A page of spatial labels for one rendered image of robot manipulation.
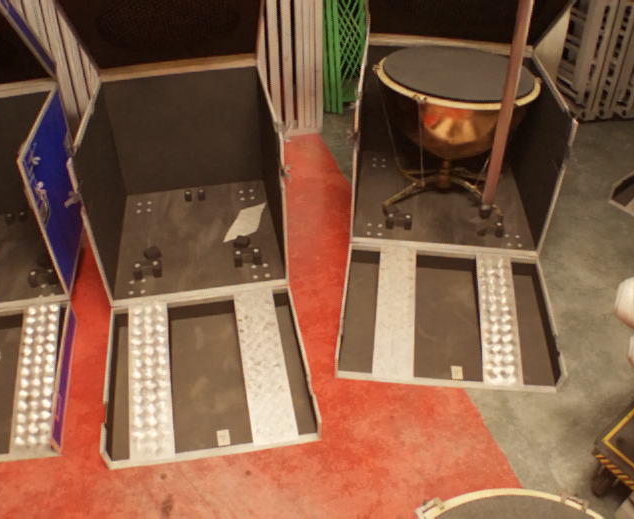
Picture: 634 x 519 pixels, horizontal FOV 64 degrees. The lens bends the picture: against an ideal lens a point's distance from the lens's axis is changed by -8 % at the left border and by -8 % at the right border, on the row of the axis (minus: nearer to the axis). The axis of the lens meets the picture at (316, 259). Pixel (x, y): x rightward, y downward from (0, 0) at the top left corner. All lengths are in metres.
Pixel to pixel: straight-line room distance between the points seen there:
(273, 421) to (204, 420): 0.30
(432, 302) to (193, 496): 1.50
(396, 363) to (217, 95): 1.76
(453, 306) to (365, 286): 0.47
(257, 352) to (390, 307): 0.69
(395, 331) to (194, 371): 0.96
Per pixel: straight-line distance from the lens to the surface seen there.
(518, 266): 3.13
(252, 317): 2.61
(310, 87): 4.31
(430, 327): 2.77
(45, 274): 3.00
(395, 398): 2.49
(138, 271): 2.83
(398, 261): 2.91
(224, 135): 3.33
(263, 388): 2.43
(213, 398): 2.48
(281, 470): 2.28
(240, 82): 3.21
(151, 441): 2.40
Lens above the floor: 2.00
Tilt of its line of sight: 40 degrees down
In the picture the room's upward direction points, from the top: straight up
